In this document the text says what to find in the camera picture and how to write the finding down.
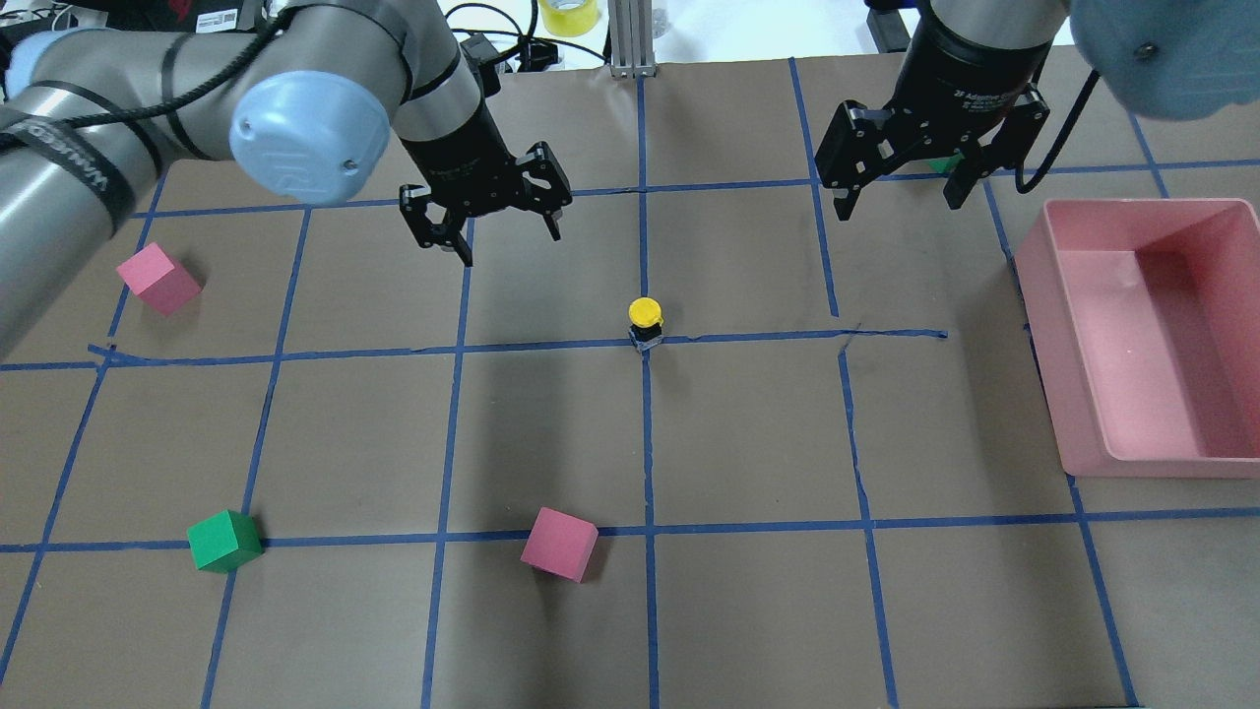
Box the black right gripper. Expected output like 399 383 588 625
815 20 1051 222

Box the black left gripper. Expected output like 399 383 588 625
398 102 573 269

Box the yellow push button switch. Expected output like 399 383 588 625
627 296 664 354

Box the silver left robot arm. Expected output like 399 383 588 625
1 1 573 355

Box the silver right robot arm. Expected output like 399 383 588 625
644 1 1257 222

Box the green cube near bin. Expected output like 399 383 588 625
926 152 964 176

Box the yellow tape roll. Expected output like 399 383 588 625
538 0 601 37

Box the pink plastic bin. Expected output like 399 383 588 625
1016 198 1259 479

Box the pink cube at table centre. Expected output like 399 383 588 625
519 508 599 583

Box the pink cube far side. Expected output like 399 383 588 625
113 243 203 317

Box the green cube near base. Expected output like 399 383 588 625
186 510 265 574

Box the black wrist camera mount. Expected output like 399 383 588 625
461 31 561 97

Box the aluminium frame post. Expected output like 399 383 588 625
607 1 658 81

